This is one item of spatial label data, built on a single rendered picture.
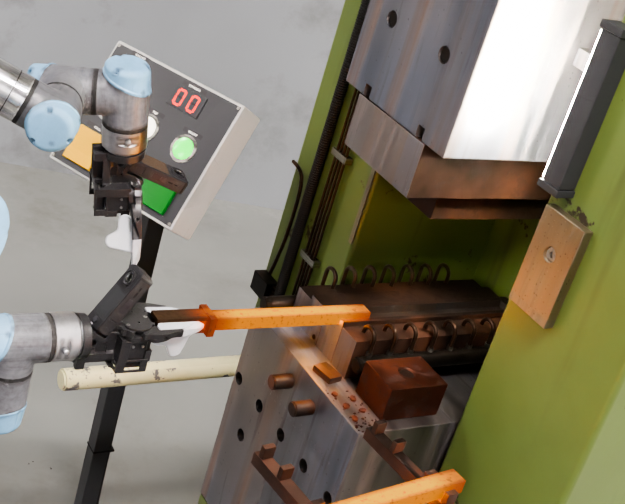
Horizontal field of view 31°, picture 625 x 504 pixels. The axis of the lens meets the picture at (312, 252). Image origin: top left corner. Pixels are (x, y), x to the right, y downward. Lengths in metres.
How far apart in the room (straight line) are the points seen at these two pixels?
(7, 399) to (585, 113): 0.94
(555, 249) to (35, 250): 2.56
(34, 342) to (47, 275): 2.18
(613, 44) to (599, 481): 0.66
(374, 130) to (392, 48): 0.14
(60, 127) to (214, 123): 0.58
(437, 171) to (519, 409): 0.40
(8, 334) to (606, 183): 0.89
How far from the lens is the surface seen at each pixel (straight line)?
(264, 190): 4.71
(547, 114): 1.86
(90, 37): 4.42
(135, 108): 1.86
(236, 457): 2.22
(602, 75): 1.68
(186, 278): 4.06
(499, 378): 1.89
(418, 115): 1.82
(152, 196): 2.24
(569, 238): 1.74
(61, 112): 1.71
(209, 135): 2.23
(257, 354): 2.12
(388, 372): 1.93
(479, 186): 1.92
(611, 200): 1.71
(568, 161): 1.72
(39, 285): 3.83
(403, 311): 2.11
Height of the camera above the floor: 1.95
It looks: 26 degrees down
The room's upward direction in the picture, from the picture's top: 17 degrees clockwise
